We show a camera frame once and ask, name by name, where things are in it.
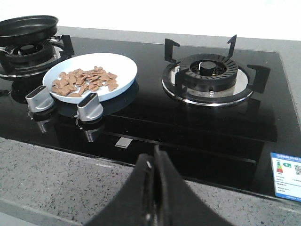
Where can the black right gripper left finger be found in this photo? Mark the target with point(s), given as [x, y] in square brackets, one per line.
[134, 203]

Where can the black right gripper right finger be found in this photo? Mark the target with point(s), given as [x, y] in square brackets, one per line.
[178, 205]

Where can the brown meat slices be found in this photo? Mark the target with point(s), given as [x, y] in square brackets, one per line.
[77, 82]

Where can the light blue plate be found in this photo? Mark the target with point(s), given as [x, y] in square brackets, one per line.
[122, 66]

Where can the black frying pan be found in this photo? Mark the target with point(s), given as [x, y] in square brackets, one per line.
[27, 29]

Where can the black glass cooktop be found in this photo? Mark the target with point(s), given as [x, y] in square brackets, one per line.
[226, 146]

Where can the silver right stove knob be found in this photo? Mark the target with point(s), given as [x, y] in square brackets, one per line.
[90, 108]

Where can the silver stove knob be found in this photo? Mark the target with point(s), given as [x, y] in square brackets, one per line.
[90, 108]
[39, 99]

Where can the blue energy label sticker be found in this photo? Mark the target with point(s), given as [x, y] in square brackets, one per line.
[286, 171]

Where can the right gas burner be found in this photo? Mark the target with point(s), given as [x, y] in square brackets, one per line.
[208, 72]

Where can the gas burner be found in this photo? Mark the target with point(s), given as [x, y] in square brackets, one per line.
[208, 72]
[28, 55]

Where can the silver left stove knob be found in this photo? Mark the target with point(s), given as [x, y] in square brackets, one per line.
[39, 99]

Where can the right black pan support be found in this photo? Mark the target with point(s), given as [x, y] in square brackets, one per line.
[244, 87]

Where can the black pan support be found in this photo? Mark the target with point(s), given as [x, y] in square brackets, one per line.
[63, 51]
[244, 87]

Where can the left black pan support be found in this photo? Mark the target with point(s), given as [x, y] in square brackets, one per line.
[63, 51]

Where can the left gas burner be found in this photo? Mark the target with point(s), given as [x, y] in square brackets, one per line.
[28, 55]

